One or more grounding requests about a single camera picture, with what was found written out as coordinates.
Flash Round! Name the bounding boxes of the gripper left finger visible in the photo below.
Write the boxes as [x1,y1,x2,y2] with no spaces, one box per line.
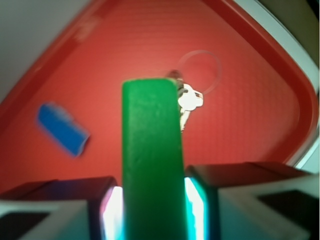
[0,176,124,240]

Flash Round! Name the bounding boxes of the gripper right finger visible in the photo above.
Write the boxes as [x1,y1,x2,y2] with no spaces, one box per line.
[184,162,320,240]

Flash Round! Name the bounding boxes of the green wooden block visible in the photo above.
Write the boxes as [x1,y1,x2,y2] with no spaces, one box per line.
[122,78,188,240]

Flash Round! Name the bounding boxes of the blue sponge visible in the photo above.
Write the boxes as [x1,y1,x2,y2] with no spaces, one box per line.
[37,102,90,158]

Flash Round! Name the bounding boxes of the red plastic tray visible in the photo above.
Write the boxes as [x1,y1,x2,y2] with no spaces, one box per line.
[0,0,319,192]

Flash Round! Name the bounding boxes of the silver keys on ring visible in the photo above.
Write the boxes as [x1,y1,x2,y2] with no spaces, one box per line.
[166,49,223,132]

